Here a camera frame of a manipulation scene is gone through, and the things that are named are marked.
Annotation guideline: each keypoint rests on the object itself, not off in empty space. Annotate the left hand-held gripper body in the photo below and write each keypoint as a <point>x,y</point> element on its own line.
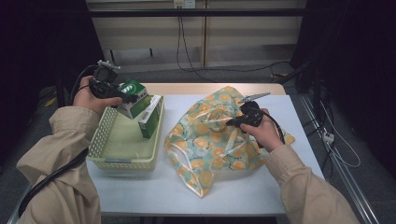
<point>104,84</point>

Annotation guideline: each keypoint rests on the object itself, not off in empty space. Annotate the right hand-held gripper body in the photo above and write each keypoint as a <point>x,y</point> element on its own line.
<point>253,113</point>

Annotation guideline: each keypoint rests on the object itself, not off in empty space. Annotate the green square box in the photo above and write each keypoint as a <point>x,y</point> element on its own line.
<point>137,105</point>

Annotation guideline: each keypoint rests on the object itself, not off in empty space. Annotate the fruit print shopping bag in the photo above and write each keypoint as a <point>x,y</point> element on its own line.
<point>205,140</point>

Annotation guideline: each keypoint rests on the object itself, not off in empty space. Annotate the cream perforated plastic basket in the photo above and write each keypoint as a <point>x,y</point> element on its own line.
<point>124,146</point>

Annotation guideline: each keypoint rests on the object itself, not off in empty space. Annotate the person's left hand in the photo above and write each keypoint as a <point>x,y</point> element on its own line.
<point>88,99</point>

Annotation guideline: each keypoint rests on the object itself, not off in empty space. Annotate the person's right hand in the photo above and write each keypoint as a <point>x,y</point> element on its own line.
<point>264,135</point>

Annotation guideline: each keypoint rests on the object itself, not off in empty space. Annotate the long green white box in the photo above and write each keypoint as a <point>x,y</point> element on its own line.
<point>151,119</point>

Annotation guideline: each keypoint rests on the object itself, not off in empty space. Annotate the white table mat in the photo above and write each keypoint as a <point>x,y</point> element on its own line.
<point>249,186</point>

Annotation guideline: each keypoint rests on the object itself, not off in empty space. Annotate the white power strip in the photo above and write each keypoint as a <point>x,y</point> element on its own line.
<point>328,137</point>

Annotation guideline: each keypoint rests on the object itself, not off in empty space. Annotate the black metal bar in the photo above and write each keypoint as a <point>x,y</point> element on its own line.
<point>186,12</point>

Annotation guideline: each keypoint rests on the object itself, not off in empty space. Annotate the white wall socket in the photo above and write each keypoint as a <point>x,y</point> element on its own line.
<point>184,3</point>

